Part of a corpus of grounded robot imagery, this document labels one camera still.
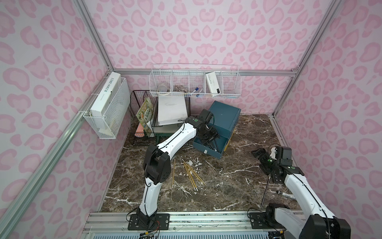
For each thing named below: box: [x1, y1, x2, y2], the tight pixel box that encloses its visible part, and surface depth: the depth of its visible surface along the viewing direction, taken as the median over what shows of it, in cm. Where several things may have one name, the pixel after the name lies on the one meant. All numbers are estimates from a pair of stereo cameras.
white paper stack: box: [157, 96, 189, 126], surface depth 93 cm
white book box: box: [90, 71, 122, 118], surface depth 71 cm
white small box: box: [205, 71, 221, 94], surface depth 94 cm
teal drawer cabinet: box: [209, 100, 242, 151], surface depth 90 cm
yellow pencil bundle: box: [171, 158, 206, 192], surface depth 90 cm
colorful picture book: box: [135, 97, 154, 138], surface depth 100 cm
